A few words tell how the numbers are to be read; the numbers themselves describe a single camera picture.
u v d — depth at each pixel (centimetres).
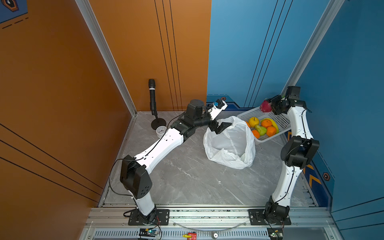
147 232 71
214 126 64
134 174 43
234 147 99
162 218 74
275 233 70
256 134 102
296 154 57
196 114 58
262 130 102
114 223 73
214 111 62
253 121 105
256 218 72
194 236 67
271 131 100
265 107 92
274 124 109
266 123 108
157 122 111
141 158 46
